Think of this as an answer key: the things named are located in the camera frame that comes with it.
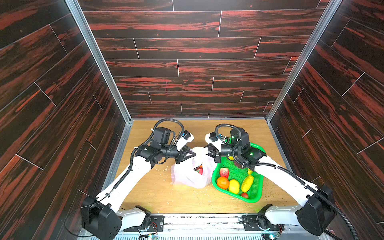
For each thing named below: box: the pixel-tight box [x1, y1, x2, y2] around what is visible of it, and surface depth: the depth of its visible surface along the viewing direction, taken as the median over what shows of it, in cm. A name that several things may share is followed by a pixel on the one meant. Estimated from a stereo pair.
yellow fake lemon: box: [228, 179, 240, 194], surface depth 83 cm
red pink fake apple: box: [219, 167, 229, 178], surface depth 90 cm
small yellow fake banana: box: [241, 175, 254, 193], surface depth 85 cm
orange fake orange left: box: [217, 176, 230, 190], surface depth 83 cm
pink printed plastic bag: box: [171, 147, 218, 189], surface depth 72 cm
